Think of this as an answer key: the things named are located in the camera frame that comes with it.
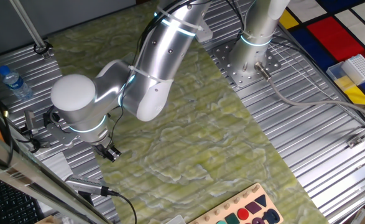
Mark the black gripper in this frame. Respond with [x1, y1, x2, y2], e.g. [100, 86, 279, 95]
[93, 139, 122, 163]

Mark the white pipette tip box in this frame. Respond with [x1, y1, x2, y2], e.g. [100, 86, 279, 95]
[340, 54, 365, 86]

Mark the green marble pattern mat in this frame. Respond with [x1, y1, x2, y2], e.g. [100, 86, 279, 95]
[47, 0, 331, 224]

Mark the clear plastic container corner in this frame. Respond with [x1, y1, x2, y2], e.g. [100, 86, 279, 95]
[166, 214, 186, 224]

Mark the clear plastic rack lid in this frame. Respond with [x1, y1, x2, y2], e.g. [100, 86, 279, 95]
[118, 51, 138, 63]

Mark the black keyboard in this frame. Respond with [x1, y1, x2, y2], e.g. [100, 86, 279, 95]
[0, 180, 45, 224]

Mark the clear water bottle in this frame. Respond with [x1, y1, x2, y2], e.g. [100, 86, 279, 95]
[0, 64, 34, 101]

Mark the wooden shape puzzle board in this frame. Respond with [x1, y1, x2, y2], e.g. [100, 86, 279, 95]
[188, 182, 285, 224]

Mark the green square puzzle piece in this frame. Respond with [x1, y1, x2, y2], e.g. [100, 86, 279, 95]
[224, 213, 241, 224]

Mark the red circle puzzle piece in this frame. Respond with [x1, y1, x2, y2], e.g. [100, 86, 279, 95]
[237, 207, 250, 221]

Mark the metal robot mounting plate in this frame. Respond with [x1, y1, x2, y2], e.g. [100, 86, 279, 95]
[207, 39, 282, 88]

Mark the metal pole stand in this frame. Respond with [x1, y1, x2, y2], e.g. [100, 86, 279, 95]
[9, 0, 53, 60]

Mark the purple square puzzle piece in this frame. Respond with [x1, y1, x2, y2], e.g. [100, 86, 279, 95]
[244, 201, 262, 215]

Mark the blue triangle puzzle piece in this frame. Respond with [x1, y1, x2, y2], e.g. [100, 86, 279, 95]
[254, 194, 267, 208]

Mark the clear plastic box lid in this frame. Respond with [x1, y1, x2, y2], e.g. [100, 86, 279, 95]
[326, 62, 357, 91]

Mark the colourful block pattern mat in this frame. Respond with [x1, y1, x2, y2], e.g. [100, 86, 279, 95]
[278, 0, 365, 119]

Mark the silver depth camera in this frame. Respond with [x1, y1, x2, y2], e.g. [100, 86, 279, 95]
[64, 174, 120, 197]

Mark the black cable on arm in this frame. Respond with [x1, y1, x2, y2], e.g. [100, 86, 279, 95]
[107, 0, 201, 147]

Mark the black camera cable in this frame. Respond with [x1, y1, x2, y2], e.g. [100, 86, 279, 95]
[107, 189, 138, 224]

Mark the aluminium frame beam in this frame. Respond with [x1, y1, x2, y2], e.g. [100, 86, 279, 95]
[0, 124, 113, 224]

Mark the navy ring puzzle piece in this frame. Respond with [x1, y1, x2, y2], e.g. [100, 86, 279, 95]
[262, 208, 281, 224]

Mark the black cable bundle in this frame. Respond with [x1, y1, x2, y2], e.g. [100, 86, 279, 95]
[225, 0, 248, 35]

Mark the thick grey robot cable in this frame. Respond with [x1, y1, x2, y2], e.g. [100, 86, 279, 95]
[254, 61, 365, 122]

